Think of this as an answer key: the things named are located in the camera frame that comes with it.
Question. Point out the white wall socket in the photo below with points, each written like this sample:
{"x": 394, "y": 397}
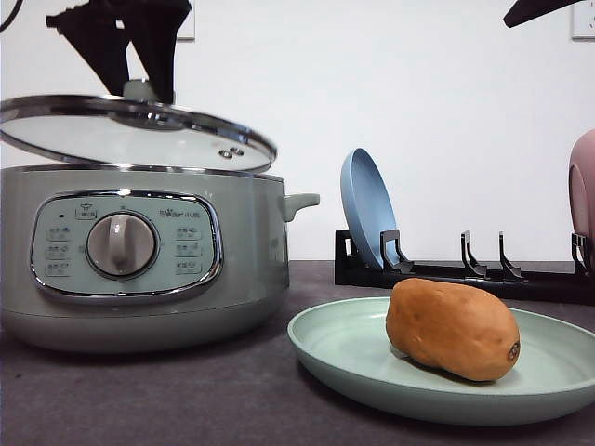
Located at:
{"x": 583, "y": 22}
{"x": 186, "y": 33}

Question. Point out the light green electric steamer pot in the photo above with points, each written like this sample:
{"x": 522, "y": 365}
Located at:
{"x": 142, "y": 258}

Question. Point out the green plate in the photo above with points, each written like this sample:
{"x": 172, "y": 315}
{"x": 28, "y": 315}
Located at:
{"x": 342, "y": 348}

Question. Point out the white wall socket left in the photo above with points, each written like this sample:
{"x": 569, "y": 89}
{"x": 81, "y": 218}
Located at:
{"x": 186, "y": 33}

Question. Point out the white wall socket right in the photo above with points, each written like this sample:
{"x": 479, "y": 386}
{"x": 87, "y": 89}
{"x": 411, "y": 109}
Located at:
{"x": 583, "y": 22}

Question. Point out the blue plate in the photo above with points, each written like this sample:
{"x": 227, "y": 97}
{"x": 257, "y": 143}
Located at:
{"x": 367, "y": 204}

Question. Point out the pink plate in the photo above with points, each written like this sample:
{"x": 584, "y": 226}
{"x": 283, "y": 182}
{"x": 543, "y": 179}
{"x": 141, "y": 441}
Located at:
{"x": 582, "y": 186}

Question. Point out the brown potato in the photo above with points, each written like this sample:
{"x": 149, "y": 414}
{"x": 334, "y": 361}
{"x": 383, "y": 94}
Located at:
{"x": 452, "y": 330}

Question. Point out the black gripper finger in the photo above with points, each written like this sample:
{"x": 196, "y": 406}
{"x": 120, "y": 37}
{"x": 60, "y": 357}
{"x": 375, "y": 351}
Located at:
{"x": 105, "y": 54}
{"x": 526, "y": 10}
{"x": 157, "y": 54}

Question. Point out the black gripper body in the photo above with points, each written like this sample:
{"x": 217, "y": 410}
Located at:
{"x": 122, "y": 17}

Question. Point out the glass steamer lid green knob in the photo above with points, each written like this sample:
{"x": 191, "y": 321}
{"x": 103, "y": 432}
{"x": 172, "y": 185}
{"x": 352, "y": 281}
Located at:
{"x": 130, "y": 128}

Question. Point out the black dish rack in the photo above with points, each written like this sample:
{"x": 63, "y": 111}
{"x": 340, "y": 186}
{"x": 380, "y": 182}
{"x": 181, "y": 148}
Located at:
{"x": 351, "y": 269}

